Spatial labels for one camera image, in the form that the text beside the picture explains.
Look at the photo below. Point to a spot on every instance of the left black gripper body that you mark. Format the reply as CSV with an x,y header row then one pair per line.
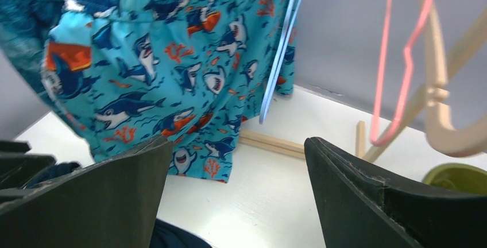
x,y
18,167

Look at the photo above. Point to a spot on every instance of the light blue hanger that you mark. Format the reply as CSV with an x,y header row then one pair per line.
x,y
288,23

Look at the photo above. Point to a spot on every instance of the wooden clothes rack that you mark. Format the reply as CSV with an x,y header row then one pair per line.
x,y
412,108

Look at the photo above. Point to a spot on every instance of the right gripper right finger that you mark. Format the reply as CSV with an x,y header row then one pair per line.
x,y
363,205

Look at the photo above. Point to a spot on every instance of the green plastic basket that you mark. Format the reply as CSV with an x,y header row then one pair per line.
x,y
457,177

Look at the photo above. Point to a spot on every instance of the light wooden hanger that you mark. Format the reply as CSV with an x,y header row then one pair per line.
x,y
440,68

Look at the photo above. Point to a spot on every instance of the teal shark print shorts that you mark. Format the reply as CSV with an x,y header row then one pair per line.
x,y
25,26

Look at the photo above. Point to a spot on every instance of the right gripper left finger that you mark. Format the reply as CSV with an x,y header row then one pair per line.
x,y
112,203

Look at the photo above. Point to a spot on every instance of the light blue shark shorts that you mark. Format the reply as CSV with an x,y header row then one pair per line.
x,y
193,80

